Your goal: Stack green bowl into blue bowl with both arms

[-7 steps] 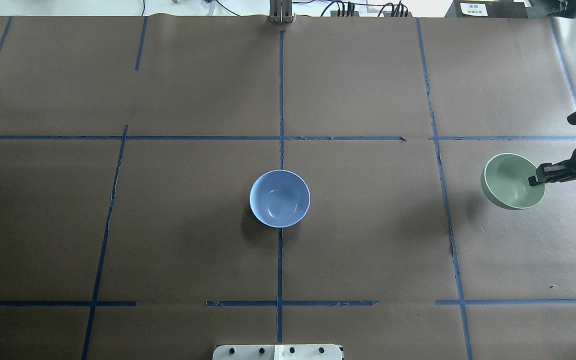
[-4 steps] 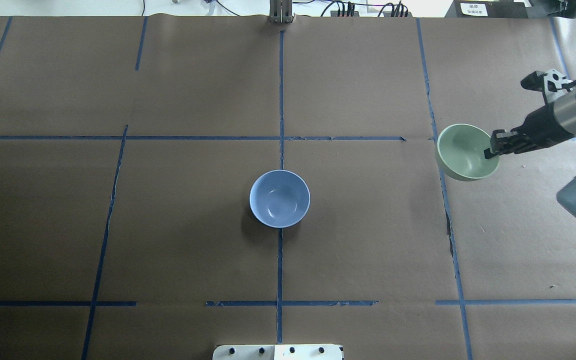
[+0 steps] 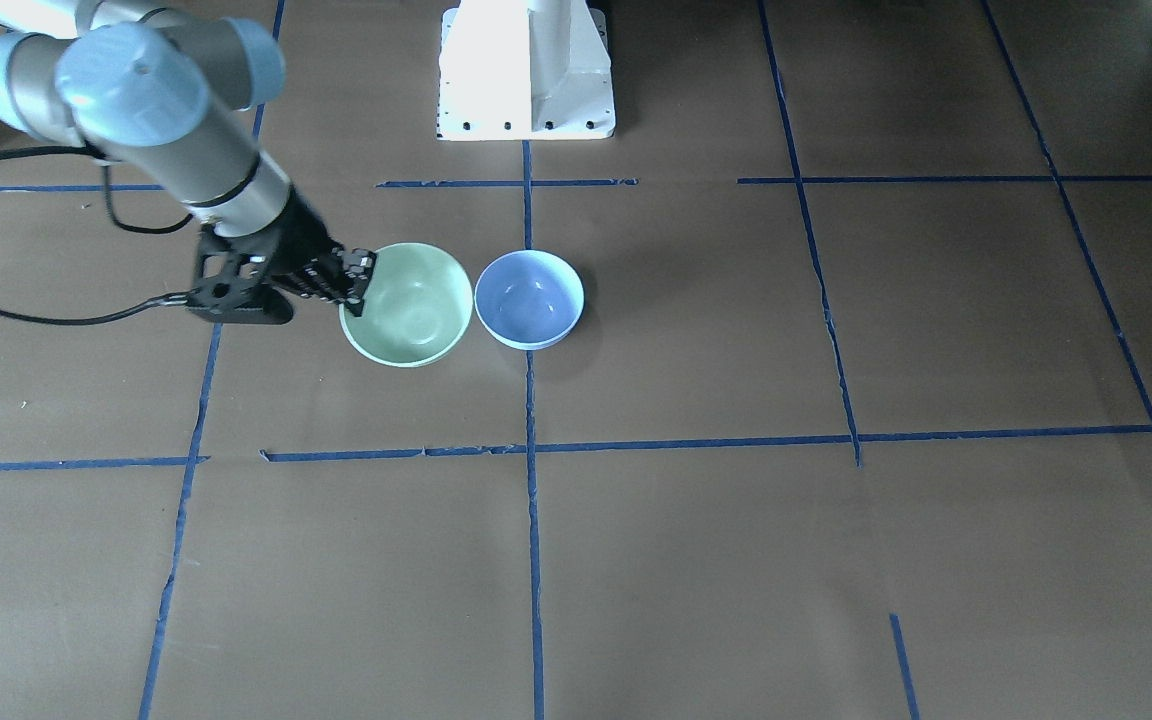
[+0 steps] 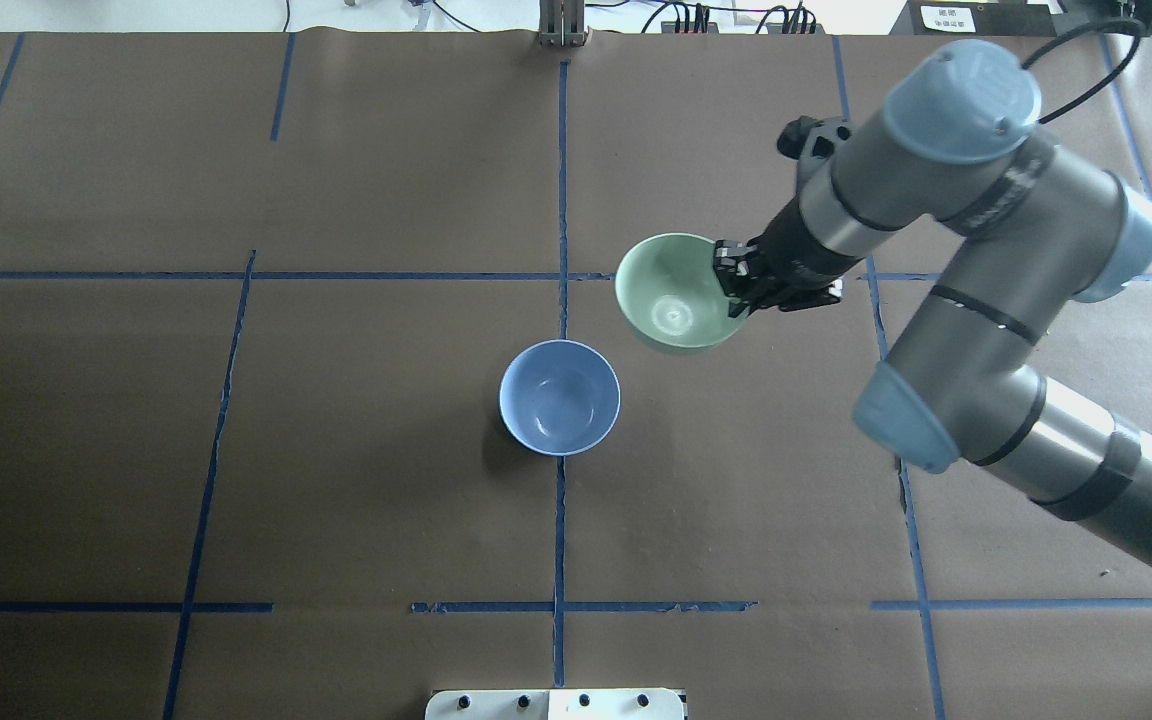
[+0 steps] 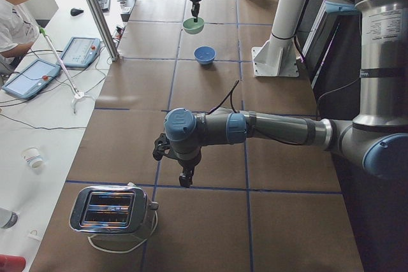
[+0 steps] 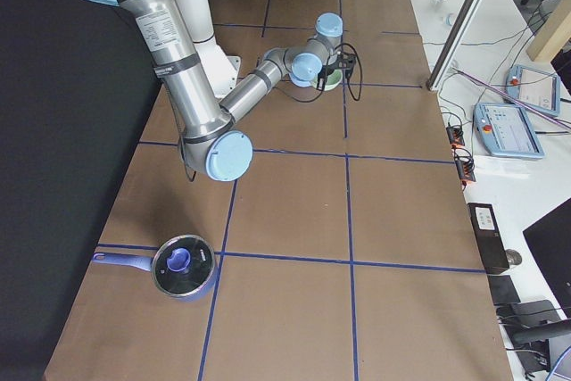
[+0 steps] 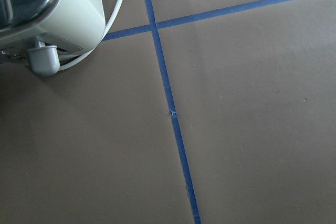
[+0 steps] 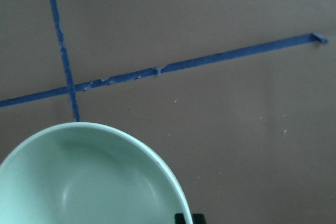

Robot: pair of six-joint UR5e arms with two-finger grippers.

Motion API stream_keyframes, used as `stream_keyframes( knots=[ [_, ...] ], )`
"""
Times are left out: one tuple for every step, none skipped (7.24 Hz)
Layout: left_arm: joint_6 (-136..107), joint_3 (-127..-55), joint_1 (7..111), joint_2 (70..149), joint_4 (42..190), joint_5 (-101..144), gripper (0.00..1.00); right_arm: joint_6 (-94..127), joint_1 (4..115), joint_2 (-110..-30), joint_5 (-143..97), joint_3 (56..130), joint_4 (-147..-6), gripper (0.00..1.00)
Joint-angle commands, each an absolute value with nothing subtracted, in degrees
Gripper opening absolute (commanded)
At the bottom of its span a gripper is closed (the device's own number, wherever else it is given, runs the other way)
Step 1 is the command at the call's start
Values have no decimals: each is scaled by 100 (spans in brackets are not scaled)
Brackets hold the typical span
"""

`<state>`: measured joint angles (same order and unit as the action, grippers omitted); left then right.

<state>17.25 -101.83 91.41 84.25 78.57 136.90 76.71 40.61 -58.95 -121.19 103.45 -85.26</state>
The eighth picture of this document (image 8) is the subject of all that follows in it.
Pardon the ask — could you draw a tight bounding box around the green bowl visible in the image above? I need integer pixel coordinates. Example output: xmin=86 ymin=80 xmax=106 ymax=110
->
xmin=1 ymin=122 xmax=193 ymax=223

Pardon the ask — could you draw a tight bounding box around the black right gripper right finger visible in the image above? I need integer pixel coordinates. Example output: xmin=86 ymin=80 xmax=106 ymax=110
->
xmin=192 ymin=214 xmax=206 ymax=224

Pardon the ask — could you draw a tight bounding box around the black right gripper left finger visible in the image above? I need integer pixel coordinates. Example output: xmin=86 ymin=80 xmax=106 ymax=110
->
xmin=174 ymin=214 xmax=186 ymax=224

